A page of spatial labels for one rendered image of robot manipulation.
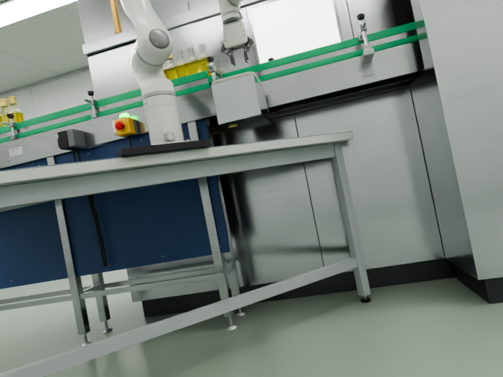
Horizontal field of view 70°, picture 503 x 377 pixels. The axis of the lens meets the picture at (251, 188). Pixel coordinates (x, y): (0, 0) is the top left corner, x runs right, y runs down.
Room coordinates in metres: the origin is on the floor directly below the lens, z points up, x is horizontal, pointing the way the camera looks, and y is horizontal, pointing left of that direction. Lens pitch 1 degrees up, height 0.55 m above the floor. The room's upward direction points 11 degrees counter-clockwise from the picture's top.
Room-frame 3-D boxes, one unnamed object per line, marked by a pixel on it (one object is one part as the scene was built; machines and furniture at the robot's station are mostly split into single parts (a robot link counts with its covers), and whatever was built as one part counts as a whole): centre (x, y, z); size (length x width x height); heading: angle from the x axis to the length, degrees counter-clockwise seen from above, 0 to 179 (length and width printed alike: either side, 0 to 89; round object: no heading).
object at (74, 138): (1.66, 0.77, 0.96); 0.08 x 0.08 x 0.08; 78
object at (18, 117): (1.95, 1.19, 1.19); 0.06 x 0.06 x 0.28; 78
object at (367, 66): (1.45, -0.56, 1.07); 0.17 x 0.05 x 0.23; 168
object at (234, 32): (1.50, -0.05, 1.23); 0.10 x 0.07 x 0.11; 78
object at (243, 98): (1.49, -0.03, 0.92); 0.27 x 0.17 x 0.15; 168
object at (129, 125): (1.60, 0.50, 0.96); 0.07 x 0.07 x 0.07; 78
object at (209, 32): (1.81, -0.13, 1.32); 0.90 x 0.03 x 0.34; 78
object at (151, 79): (1.33, 0.28, 1.08); 0.19 x 0.12 x 0.24; 32
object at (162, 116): (1.31, 0.27, 0.87); 0.19 x 0.19 x 0.18
